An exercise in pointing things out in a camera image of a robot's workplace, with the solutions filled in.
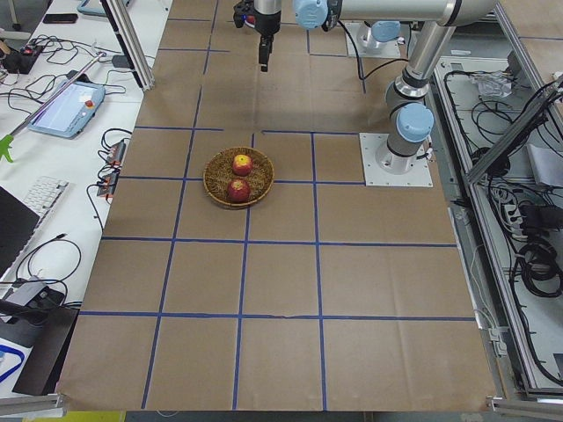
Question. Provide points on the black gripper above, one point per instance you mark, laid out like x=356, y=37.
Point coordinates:
x=268, y=24

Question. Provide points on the red yellow apple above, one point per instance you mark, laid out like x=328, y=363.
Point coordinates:
x=242, y=165

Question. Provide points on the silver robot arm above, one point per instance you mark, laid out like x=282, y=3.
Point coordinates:
x=411, y=121
x=379, y=39

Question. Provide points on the woven wicker basket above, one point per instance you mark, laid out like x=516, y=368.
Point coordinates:
x=218, y=173

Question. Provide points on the red apple near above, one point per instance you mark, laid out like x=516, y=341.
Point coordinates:
x=238, y=190

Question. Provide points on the black power adapter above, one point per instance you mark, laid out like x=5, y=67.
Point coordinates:
x=120, y=62

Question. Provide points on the orange black adapter upper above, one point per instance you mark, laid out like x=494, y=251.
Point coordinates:
x=116, y=153

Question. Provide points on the orange black adapter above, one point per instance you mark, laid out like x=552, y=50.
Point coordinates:
x=107, y=185
x=116, y=153

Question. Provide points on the blue teach pendant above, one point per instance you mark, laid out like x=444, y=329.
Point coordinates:
x=71, y=111

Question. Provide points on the orange black adapter lower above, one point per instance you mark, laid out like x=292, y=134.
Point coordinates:
x=107, y=185

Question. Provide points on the black smartphone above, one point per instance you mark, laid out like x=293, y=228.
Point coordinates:
x=60, y=18

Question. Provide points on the crumpled white paper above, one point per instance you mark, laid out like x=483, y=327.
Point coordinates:
x=495, y=84

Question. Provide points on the black box on desk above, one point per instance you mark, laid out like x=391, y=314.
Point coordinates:
x=17, y=63

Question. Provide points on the white keyboard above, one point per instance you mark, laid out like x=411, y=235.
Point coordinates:
x=44, y=194

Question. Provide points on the green reacher grabber stick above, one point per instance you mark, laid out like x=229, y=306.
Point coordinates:
x=8, y=139

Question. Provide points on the black laptop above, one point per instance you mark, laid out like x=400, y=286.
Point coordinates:
x=18, y=223

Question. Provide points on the grey usb hub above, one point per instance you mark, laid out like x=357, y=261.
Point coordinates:
x=26, y=292

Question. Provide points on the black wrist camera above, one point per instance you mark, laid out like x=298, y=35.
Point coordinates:
x=243, y=14

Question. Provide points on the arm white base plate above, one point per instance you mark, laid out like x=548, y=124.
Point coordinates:
x=352, y=47
x=384, y=169

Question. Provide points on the aluminium frame post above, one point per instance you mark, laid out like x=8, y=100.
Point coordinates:
x=125, y=34

